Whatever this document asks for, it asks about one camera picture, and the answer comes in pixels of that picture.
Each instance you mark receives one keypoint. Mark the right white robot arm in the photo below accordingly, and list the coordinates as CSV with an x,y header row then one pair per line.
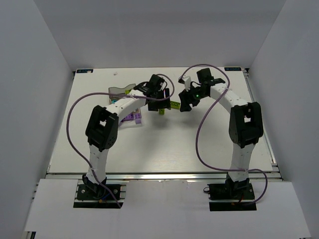
x,y
245,123

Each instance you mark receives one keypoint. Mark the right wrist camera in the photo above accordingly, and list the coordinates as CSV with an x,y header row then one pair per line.
x,y
186,81

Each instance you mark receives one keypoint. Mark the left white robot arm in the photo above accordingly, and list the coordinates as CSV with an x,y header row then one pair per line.
x,y
102,128

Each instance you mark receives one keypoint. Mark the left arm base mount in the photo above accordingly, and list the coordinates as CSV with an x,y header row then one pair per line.
x,y
87,199

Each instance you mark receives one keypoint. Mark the amber plastic tray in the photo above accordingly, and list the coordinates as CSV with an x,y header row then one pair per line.
x,y
113,99

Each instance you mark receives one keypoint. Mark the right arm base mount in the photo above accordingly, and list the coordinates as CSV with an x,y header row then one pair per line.
x,y
220,199

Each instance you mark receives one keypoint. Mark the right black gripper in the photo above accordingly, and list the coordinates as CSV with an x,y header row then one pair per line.
x,y
187,98

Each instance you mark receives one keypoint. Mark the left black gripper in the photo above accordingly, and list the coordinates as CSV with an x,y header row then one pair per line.
x,y
158,103

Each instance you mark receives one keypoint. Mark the clear plastic tray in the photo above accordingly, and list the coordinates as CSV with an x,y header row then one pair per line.
x,y
130,117

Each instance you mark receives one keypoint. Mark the blue label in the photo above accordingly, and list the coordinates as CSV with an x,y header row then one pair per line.
x,y
84,71
232,69

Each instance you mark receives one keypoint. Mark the purple square lego brick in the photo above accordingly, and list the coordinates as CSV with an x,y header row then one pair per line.
x,y
137,118

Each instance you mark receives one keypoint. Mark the blue label right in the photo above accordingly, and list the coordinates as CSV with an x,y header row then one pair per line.
x,y
232,69

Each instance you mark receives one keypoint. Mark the blue label left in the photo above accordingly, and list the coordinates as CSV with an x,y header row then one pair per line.
x,y
84,71

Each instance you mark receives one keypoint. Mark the green long lego brick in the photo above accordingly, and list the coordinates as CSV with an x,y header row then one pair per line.
x,y
175,105

